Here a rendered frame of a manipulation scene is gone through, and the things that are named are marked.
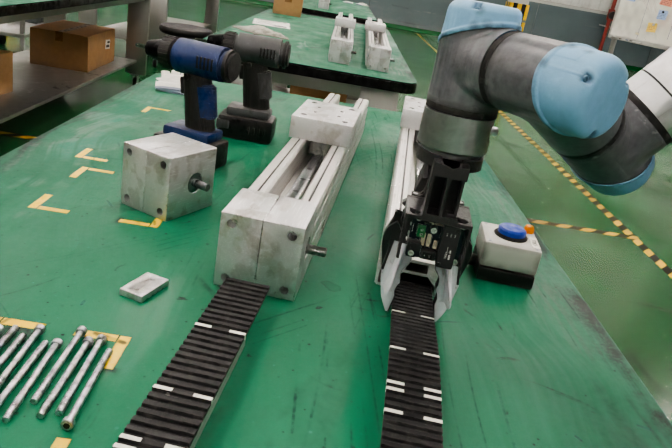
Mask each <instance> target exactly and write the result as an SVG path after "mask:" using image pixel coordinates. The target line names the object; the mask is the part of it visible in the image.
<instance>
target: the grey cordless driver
mask: <svg viewBox="0 0 672 448"><path fill-rule="evenodd" d="M195 40H196V41H201V42H205V43H209V44H214V45H218V46H223V47H227V48H230V49H232V50H236V51H237V52H238V53H239V55H240V57H241V62H242V64H241V70H240V73H239V78H240V79H243V103H242V102H236V101H232V102H231V103H230V104H229V105H228V106H227V108H225V109H224V110H223V111H222V112H221V113H220V114H219V115H218V117H217V119H216V127H217V129H220V130H222V131H223V135H222V137H228V138H234V139H240V140H246V141H251V142H257V143H263V144H270V142H271V140H272V139H273V137H274V135H275V127H276V120H277V119H276V117H275V116H273V115H272V108H270V101H269V100H270V99H271V98H272V72H270V70H268V67H272V68H279V66H282V69H285V68H286V67H288V65H289V61H290V55H291V44H289V41H286V42H285V43H283V39H277V38H271V37H265V36H260V35H254V34H248V33H243V32H240V33H239V35H238V34H237V32H233V31H226V32H225V33H223V34H211V35H209V36H208V39H202V38H195Z"/></svg>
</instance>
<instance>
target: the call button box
mask: <svg viewBox="0 0 672 448"><path fill-rule="evenodd" d="M498 226H499V225H497V224H492V223H487V222H481V224H480V227H479V231H478V234H477V238H476V245H475V246H474V249H473V253H472V255H471V259H470V261H469V263H468V265H473V266H474V270H475V276H476V278H477V279H481V280H486V281H491V282H496V283H500V284H505V285H510V286H515V287H519V288H524V289H529V290H531V289H532V286H533V283H534V280H535V277H534V276H535V275H536V272H537V269H538V266H539V263H540V259H541V256H542V251H541V248H540V246H539V244H538V242H537V239H536V238H535V235H534V233H533V234H526V237H525V238H524V239H514V238H510V237H507V236H505V235H503V234H501V233H500V232H499V231H498Z"/></svg>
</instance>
